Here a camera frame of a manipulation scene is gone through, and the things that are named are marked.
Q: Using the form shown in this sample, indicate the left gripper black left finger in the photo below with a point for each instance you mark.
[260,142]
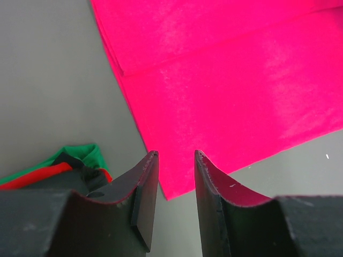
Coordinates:
[114,220]

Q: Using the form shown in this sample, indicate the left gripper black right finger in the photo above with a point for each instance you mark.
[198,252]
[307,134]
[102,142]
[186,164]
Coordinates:
[237,221]

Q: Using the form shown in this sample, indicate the red t shirt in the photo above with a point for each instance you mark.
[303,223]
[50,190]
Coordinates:
[239,80]

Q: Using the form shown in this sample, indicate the folded black shirt stack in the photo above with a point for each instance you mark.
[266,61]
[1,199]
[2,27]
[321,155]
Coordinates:
[82,168]

